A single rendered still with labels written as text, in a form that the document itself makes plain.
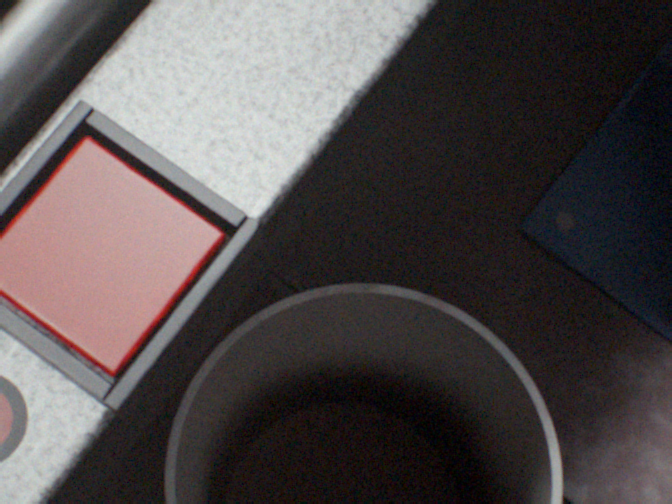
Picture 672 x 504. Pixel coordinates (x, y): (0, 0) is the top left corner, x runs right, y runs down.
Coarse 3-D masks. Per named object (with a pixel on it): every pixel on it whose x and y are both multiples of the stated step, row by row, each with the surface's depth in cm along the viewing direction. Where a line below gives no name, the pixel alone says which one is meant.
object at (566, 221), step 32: (640, 96) 138; (608, 128) 143; (640, 128) 143; (576, 160) 142; (608, 160) 142; (640, 160) 142; (576, 192) 140; (608, 192) 141; (640, 192) 141; (544, 224) 139; (576, 224) 139; (608, 224) 139; (640, 224) 140; (576, 256) 138; (608, 256) 138; (640, 256) 138; (608, 288) 137; (640, 288) 137; (640, 320) 137
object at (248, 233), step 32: (64, 128) 42; (96, 128) 42; (32, 160) 41; (128, 160) 42; (160, 160) 41; (0, 192) 41; (32, 192) 42; (192, 192) 41; (0, 224) 41; (224, 224) 41; (256, 224) 41; (224, 256) 40; (192, 288) 40; (224, 288) 42; (0, 320) 40; (192, 320) 40; (32, 352) 40; (64, 352) 39; (160, 352) 39; (96, 384) 39; (128, 384) 39
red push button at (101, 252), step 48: (96, 144) 42; (48, 192) 41; (96, 192) 41; (144, 192) 41; (0, 240) 41; (48, 240) 41; (96, 240) 41; (144, 240) 41; (192, 240) 41; (0, 288) 40; (48, 288) 40; (96, 288) 40; (144, 288) 40; (96, 336) 40; (144, 336) 40
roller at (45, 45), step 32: (32, 0) 44; (64, 0) 44; (96, 0) 45; (128, 0) 46; (0, 32) 44; (32, 32) 44; (64, 32) 44; (96, 32) 45; (0, 64) 44; (32, 64) 44; (64, 64) 45; (0, 96) 44; (32, 96) 44; (0, 128) 44; (32, 128) 45; (0, 160) 44
